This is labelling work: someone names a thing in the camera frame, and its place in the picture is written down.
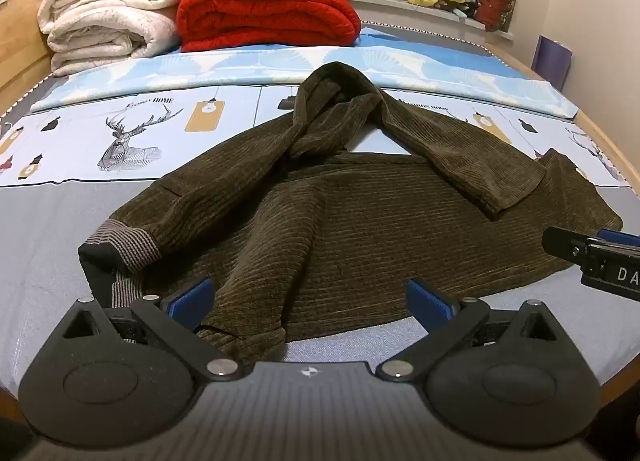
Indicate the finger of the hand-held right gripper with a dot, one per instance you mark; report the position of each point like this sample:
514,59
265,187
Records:
565,243
612,236

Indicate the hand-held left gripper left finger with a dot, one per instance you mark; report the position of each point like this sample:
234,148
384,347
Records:
192,300

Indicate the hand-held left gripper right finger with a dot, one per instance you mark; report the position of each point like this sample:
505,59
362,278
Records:
429,305

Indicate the deer print bed sheet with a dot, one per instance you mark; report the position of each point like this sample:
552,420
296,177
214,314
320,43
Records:
65,221

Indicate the light blue patterned blanket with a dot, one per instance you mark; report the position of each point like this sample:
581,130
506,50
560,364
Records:
240,66

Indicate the cream fleece folded blanket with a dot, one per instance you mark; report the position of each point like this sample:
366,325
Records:
105,43

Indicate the red folded blanket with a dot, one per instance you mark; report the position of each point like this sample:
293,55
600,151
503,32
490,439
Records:
265,11

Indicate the white windowsill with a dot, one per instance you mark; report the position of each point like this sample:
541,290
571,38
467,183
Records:
385,3

